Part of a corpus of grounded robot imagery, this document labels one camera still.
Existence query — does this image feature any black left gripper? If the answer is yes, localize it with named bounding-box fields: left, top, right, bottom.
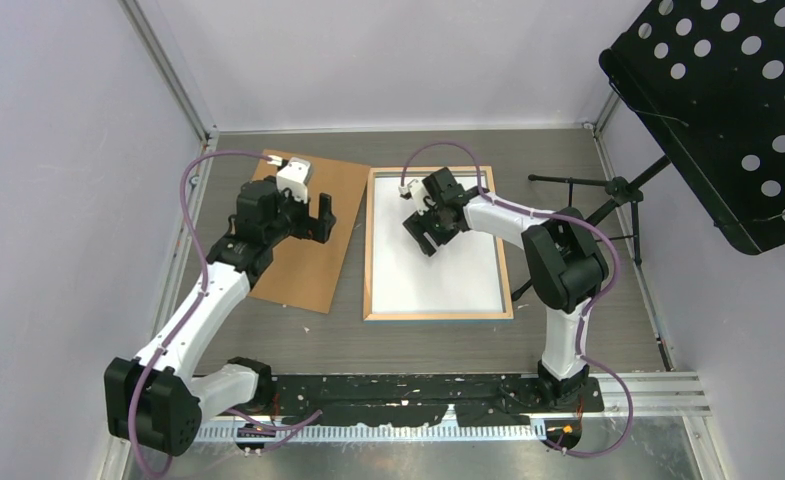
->
left=264, top=183, right=334, bottom=246

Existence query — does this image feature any brown backing board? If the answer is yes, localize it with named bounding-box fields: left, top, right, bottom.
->
left=236, top=148, right=373, bottom=315

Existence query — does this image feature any orange flower photo print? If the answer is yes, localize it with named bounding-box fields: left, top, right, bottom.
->
left=372, top=175, right=505, bottom=314

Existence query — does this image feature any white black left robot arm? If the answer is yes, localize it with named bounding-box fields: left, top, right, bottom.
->
left=104, top=176, right=337, bottom=457

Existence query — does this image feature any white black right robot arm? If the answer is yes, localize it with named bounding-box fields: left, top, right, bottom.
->
left=398, top=168, right=609, bottom=411

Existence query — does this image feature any black music stand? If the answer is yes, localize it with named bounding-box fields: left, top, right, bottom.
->
left=514, top=0, right=785, bottom=303

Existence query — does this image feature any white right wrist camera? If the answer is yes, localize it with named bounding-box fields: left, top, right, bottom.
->
left=398, top=178, right=435, bottom=215

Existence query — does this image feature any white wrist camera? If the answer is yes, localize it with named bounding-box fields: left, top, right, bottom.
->
left=267, top=155, right=313, bottom=204
left=398, top=178, right=435, bottom=215

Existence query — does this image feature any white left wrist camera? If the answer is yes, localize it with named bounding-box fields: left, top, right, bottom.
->
left=267, top=155, right=313, bottom=204

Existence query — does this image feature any light wooden picture frame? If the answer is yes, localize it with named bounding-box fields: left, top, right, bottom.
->
left=362, top=165, right=515, bottom=323

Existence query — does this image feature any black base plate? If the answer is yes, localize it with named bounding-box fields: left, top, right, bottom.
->
left=235, top=373, right=604, bottom=427

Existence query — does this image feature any aluminium front rail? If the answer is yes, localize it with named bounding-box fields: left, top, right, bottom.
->
left=184, top=372, right=710, bottom=453

